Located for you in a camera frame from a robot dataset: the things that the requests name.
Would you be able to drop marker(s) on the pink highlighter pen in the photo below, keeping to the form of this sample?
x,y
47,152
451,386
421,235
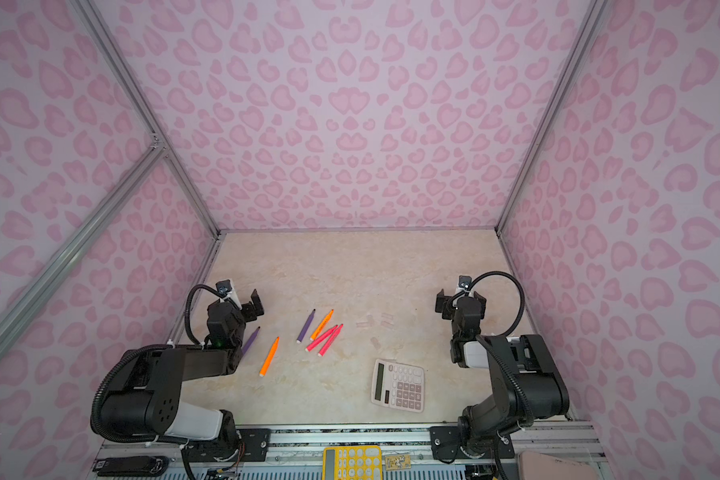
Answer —
x,y
321,339
330,340

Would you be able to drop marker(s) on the purple highlighter pen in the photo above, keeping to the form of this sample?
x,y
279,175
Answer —
x,y
306,326
250,340

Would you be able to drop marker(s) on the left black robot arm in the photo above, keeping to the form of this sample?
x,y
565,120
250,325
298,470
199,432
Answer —
x,y
139,399

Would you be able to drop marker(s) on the orange highlighter pen lower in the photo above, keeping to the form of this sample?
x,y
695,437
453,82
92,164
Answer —
x,y
269,358

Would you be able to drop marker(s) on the orange highlighter pen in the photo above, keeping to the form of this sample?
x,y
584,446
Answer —
x,y
269,358
322,325

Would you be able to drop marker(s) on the aluminium frame strut left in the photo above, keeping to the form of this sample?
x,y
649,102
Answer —
x,y
16,318

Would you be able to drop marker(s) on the yellow calculator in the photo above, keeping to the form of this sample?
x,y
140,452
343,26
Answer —
x,y
357,462

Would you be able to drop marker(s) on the orange highlighter pen upper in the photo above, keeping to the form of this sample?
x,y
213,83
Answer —
x,y
322,325

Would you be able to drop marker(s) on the small brown circuit board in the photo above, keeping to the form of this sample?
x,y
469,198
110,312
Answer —
x,y
398,462

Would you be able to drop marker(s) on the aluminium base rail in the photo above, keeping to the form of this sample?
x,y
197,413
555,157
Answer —
x,y
295,451

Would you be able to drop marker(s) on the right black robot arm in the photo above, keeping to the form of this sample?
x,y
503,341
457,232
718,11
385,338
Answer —
x,y
526,385

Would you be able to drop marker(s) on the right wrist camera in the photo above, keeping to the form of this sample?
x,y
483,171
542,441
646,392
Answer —
x,y
464,285

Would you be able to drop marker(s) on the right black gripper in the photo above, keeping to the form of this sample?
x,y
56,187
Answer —
x,y
459,302

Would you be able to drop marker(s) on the pink desk calculator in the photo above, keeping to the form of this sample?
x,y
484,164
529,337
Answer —
x,y
398,386

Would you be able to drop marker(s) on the black device on rail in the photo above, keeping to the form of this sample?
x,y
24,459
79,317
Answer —
x,y
132,466

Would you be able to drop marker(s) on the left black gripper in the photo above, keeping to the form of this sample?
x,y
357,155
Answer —
x,y
243,308

